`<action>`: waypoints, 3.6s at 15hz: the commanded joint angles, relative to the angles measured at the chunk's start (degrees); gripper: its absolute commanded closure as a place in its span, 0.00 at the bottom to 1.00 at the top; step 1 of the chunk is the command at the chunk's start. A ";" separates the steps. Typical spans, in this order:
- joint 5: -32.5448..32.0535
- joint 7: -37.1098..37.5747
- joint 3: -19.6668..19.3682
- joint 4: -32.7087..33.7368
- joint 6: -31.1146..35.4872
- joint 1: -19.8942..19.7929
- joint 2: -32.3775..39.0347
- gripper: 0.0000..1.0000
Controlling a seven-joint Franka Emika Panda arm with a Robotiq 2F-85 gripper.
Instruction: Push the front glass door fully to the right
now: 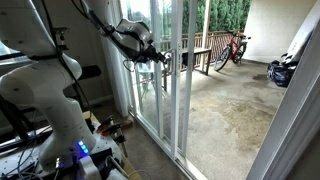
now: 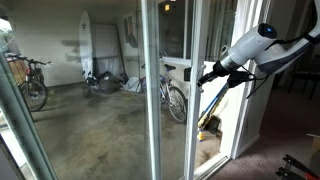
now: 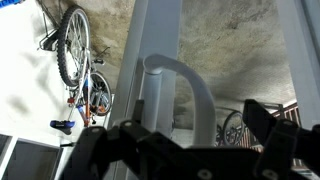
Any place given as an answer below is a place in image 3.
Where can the white framed house window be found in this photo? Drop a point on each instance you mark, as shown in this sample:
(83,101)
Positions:
(30,160)

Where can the dark bicycle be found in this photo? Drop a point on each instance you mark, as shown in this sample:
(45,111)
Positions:
(233,128)

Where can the white framed sliding glass door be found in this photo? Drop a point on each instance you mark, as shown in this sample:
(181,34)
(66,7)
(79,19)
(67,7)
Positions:
(160,33)

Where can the white bicycle with blue saddle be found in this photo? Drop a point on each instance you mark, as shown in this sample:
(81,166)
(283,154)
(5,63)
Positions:
(75,50)

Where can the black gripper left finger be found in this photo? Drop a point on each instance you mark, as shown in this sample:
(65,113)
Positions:
(93,153)

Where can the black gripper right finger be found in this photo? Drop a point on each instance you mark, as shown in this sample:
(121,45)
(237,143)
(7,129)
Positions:
(280,146)

